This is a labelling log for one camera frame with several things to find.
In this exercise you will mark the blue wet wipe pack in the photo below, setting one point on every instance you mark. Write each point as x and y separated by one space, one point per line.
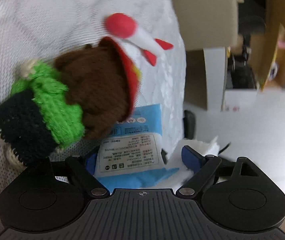
132 155

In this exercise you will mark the white box with items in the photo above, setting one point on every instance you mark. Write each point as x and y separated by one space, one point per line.
197 80

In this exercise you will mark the white tissue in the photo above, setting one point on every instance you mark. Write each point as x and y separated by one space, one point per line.
197 146

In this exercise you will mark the dark bag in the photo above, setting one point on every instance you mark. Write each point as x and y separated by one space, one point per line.
242 72

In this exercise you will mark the crochet doll green sweater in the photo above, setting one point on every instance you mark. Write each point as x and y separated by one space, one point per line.
92 85

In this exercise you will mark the red crochet hat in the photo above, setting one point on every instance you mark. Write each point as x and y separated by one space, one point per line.
130 80

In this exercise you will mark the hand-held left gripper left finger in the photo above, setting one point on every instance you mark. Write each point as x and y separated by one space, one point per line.
91 161

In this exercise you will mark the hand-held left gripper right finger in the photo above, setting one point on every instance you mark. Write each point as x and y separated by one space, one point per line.
191 158

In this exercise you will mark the red white toy rocket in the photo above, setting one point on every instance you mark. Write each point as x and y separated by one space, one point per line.
122 25

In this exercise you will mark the brown cardboard box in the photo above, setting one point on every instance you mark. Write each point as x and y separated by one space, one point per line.
202 12
272 30

